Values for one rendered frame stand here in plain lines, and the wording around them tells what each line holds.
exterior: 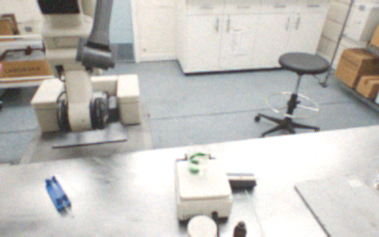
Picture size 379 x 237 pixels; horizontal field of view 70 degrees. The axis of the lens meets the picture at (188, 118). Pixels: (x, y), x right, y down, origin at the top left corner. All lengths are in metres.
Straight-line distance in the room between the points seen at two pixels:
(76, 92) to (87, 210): 0.76
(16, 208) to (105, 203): 0.22
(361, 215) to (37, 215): 0.79
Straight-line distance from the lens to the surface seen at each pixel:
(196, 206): 0.65
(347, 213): 0.81
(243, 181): 0.77
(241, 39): 3.20
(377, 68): 3.24
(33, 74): 2.80
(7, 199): 0.86
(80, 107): 1.38
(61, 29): 1.35
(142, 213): 0.72
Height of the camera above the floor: 1.31
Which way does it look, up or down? 33 degrees down
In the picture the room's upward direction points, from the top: 2 degrees clockwise
